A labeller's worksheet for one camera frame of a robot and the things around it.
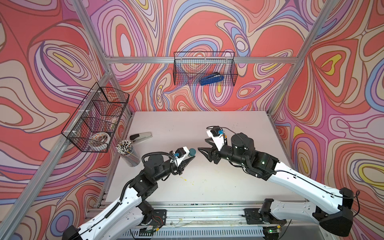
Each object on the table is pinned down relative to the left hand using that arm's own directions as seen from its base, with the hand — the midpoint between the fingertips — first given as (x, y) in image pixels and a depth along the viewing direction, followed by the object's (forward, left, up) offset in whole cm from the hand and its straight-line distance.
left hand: (192, 154), depth 68 cm
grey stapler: (+25, +38, -21) cm, 50 cm away
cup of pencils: (+7, +36, -7) cm, 37 cm away
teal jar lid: (0, 0, +2) cm, 2 cm away
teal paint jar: (-2, +1, +1) cm, 2 cm away
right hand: (0, -5, +4) cm, 6 cm away
